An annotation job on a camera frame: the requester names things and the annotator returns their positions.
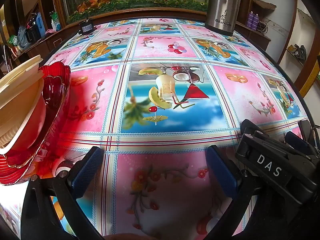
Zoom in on stainless steel thermos jug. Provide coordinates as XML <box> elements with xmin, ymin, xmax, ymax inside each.
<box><xmin>204</xmin><ymin>0</ymin><xmax>242</xmax><ymax>37</ymax></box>

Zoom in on dark bag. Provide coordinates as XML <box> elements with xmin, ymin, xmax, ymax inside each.
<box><xmin>287</xmin><ymin>44</ymin><xmax>307</xmax><ymax>60</ymax></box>

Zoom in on white bowl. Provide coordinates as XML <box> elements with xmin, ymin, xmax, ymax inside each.
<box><xmin>0</xmin><ymin>90</ymin><xmax>47</xmax><ymax>156</ymax></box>

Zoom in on tangled cables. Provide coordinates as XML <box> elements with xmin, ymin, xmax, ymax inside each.
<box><xmin>260</xmin><ymin>20</ymin><xmax>271</xmax><ymax>34</ymax></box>

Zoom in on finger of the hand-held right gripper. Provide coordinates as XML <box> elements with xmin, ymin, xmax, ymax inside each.
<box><xmin>284</xmin><ymin>119</ymin><xmax>320</xmax><ymax>155</ymax></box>
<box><xmin>239</xmin><ymin>119</ymin><xmax>272</xmax><ymax>143</ymax></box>

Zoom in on black power adapter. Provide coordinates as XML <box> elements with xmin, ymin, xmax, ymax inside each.
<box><xmin>78</xmin><ymin>19</ymin><xmax>95</xmax><ymax>34</ymax></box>

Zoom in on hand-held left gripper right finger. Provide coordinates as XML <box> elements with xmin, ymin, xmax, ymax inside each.
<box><xmin>204</xmin><ymin>145</ymin><xmax>298</xmax><ymax>240</ymax></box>

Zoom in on wooden wall cabinet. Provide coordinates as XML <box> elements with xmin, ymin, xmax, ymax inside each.
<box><xmin>0</xmin><ymin>5</ymin><xmax>273</xmax><ymax>65</ymax></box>

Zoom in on small red glass plate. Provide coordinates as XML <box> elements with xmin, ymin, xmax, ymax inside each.
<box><xmin>5</xmin><ymin>62</ymin><xmax>72</xmax><ymax>168</ymax></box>

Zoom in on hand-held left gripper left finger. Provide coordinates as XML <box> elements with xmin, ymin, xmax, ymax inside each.
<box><xmin>21</xmin><ymin>146</ymin><xmax>105</xmax><ymax>240</ymax></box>

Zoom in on white green bottle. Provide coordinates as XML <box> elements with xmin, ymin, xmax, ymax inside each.
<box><xmin>50</xmin><ymin>11</ymin><xmax>62</xmax><ymax>31</ymax></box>

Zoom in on printed fruit tablecloth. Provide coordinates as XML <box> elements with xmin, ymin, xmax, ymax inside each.
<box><xmin>0</xmin><ymin>17</ymin><xmax>310</xmax><ymax>240</ymax></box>

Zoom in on blue canister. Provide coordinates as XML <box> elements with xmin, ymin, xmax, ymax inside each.
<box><xmin>37</xmin><ymin>12</ymin><xmax>45</xmax><ymax>34</ymax></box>

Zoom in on black jug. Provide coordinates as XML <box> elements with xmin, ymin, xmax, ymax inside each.
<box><xmin>26</xmin><ymin>19</ymin><xmax>42</xmax><ymax>43</ymax></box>

